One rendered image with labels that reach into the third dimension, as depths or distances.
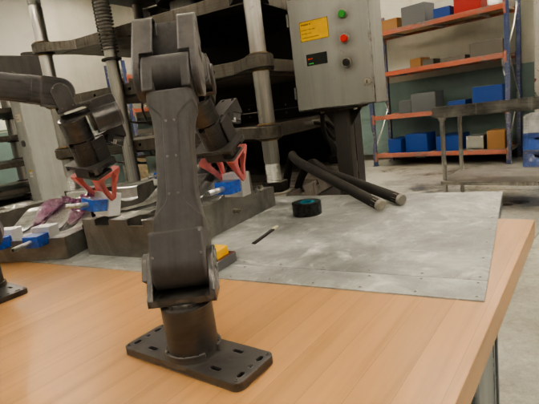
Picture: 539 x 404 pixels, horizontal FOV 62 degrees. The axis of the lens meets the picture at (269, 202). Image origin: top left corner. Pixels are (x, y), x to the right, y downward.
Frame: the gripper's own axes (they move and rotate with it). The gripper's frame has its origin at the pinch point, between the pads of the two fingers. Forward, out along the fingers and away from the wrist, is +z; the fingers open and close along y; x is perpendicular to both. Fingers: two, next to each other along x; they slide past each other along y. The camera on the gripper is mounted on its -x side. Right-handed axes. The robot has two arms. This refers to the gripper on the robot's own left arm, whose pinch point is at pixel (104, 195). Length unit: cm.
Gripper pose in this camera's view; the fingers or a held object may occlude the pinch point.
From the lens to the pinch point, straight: 112.1
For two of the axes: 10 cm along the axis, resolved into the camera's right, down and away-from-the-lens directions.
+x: -4.7, 5.4, -7.0
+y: -8.7, -1.3, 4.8
